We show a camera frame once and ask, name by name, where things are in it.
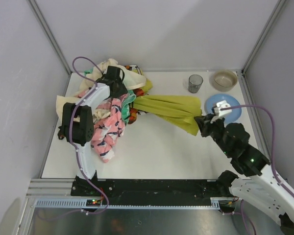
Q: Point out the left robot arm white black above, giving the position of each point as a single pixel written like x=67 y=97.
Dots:
x=77 y=125

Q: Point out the light blue plate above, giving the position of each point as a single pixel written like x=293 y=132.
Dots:
x=212 y=100

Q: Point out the pink patterned cloth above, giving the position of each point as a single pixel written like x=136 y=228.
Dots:
x=108 y=127

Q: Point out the cream yellow cloth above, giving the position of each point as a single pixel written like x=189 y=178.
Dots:
x=134 y=79

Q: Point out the grey cable duct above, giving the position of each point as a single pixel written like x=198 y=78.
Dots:
x=90 y=203

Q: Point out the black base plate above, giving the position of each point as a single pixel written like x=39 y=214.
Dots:
x=148 y=190

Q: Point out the dark glass cup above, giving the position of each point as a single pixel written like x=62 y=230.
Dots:
x=194 y=83

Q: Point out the beige ceramic bowl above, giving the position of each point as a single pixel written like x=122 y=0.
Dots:
x=224 y=80

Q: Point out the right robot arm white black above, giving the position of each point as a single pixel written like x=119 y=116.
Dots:
x=254 y=180

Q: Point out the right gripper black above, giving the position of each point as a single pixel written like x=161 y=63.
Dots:
x=208 y=123

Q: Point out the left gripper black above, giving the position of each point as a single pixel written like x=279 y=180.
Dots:
x=122 y=90

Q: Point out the mint green cloth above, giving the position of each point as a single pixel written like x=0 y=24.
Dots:
x=127 y=107

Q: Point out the yellow green cloth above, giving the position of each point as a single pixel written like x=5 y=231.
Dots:
x=178 y=110

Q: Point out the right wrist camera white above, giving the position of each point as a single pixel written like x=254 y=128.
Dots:
x=221 y=110

